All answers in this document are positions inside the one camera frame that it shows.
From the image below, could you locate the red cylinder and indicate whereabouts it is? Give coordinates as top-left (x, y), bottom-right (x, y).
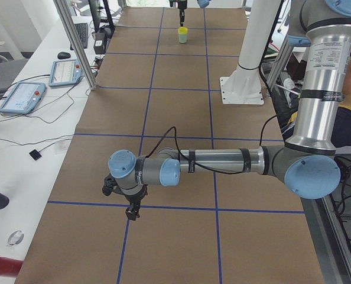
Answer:
top-left (0, 256), bottom-right (23, 277)

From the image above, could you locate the far teach pendant tablet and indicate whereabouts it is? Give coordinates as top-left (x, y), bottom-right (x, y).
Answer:
top-left (48, 59), bottom-right (83, 88)

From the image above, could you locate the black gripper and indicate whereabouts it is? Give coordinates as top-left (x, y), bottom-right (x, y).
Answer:
top-left (177, 0), bottom-right (187, 27)

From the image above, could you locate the yellow plastic cup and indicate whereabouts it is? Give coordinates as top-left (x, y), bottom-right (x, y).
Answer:
top-left (178, 27), bottom-right (188, 35)

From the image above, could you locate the black keyboard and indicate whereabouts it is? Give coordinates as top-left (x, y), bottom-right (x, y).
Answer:
top-left (74, 23), bottom-right (89, 49)

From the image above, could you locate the small black square pad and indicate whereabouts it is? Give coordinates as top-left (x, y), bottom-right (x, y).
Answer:
top-left (29, 149), bottom-right (42, 160)

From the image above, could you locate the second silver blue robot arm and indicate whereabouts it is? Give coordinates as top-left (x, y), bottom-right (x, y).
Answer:
top-left (102, 1), bottom-right (351, 220)

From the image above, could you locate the near teach pendant tablet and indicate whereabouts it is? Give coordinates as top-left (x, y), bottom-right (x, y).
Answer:
top-left (0, 82), bottom-right (47, 114)

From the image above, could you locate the black computer mouse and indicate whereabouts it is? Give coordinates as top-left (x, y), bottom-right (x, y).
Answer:
top-left (57, 51), bottom-right (71, 60)

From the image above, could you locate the aluminium frame post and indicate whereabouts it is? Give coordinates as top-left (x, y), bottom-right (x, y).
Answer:
top-left (53, 0), bottom-right (97, 91)

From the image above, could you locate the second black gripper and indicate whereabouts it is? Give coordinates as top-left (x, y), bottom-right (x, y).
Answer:
top-left (123, 189), bottom-right (148, 220)

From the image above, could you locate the black monitor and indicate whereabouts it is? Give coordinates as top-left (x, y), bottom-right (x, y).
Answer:
top-left (88, 0), bottom-right (115, 33)

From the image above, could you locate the teach pendant tablet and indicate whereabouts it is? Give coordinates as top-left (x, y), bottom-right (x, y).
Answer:
top-left (48, 59), bottom-right (83, 88)
top-left (0, 82), bottom-right (47, 114)

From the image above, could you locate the black box with label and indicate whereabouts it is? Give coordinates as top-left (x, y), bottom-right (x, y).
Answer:
top-left (93, 32), bottom-right (106, 54)

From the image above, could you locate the green plastic cup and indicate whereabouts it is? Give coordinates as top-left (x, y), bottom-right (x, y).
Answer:
top-left (178, 33), bottom-right (187, 44)

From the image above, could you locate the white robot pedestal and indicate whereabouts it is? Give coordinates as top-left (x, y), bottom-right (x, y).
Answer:
top-left (220, 0), bottom-right (282, 105)

